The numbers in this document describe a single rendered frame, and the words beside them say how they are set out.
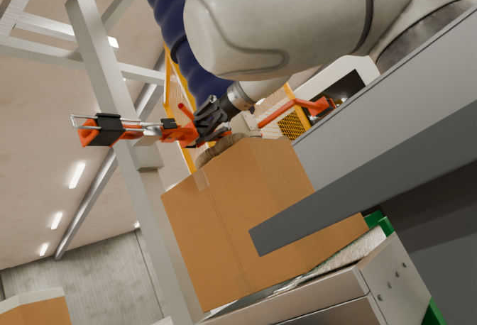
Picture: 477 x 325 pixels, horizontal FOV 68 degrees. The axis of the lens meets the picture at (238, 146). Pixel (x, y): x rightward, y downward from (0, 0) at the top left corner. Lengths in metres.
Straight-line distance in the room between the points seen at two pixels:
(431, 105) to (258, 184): 0.65
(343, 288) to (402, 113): 0.51
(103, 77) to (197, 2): 2.21
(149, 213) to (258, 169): 1.35
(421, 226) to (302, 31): 0.28
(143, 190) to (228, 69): 1.86
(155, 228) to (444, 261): 1.88
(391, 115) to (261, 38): 0.17
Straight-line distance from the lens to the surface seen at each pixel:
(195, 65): 1.45
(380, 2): 0.52
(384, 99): 0.44
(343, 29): 0.49
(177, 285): 2.18
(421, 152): 0.34
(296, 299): 0.92
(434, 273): 0.51
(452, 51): 0.41
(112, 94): 2.55
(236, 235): 1.06
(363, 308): 0.86
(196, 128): 1.16
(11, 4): 3.13
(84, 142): 0.96
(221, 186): 1.07
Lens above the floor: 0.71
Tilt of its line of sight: 17 degrees up
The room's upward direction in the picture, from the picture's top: 25 degrees counter-clockwise
